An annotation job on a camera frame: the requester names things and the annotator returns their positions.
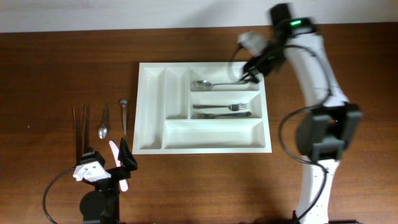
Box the large steel fork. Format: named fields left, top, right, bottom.
left=191, top=111, right=252, bottom=119

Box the black camera cable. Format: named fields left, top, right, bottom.
left=228, top=45, right=333, bottom=223
left=42, top=166, right=77, bottom=223

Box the small steel spoon left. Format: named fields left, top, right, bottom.
left=98, top=104, right=109, bottom=139

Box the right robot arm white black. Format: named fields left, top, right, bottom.
left=238, top=3, right=363, bottom=223

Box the black left camera cable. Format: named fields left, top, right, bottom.
left=42, top=166, right=77, bottom=223

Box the steel tablespoon long handle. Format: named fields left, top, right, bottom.
left=193, top=80, right=249, bottom=90

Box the white plastic cutlery tray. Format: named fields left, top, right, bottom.
left=132, top=62, right=272, bottom=155

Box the black right camera cable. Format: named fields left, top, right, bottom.
left=228, top=45, right=333, bottom=223

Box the white plastic knife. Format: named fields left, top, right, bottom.
left=108, top=141, right=129, bottom=192

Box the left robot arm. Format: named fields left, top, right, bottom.
left=73, top=138, right=137, bottom=223

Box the right steel knife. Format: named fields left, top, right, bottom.
left=82, top=105, right=88, bottom=154

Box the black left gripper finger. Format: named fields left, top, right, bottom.
left=118, top=138, right=137, bottom=170
left=80, top=151, right=105, bottom=166

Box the small steel measuring spoon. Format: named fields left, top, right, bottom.
left=119, top=100, right=128, bottom=135

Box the small steel fork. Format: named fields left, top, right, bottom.
left=192, top=104, right=248, bottom=111

